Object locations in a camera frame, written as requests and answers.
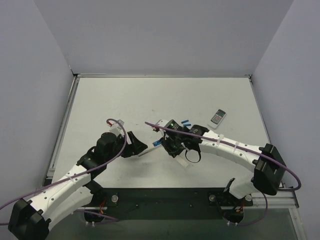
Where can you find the long white remote control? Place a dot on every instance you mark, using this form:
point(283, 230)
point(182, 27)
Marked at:
point(148, 150)

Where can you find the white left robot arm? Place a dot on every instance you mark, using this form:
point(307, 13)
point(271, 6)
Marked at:
point(33, 219)

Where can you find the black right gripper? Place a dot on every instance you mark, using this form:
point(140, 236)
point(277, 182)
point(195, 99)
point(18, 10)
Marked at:
point(169, 145)

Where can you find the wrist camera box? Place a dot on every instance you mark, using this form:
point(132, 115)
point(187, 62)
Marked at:
point(162, 123)
point(114, 128)

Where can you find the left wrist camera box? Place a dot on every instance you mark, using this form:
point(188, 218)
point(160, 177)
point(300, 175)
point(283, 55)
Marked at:
point(114, 128)

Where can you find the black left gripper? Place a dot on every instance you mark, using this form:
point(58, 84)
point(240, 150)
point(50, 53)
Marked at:
point(129, 145)

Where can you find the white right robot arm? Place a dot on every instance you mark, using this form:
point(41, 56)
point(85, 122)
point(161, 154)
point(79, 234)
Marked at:
point(264, 163)

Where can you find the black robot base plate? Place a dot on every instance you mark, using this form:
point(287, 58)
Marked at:
point(144, 203)

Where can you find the small grey remote control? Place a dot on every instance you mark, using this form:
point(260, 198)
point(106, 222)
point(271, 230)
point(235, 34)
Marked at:
point(216, 119)

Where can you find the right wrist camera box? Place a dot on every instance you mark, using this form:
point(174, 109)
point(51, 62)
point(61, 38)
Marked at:
point(162, 123)

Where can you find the white remote battery cover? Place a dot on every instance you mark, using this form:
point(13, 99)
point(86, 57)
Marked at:
point(182, 161)

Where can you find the aluminium table edge rail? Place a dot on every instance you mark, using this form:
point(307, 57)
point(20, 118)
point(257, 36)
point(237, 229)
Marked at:
point(62, 128)

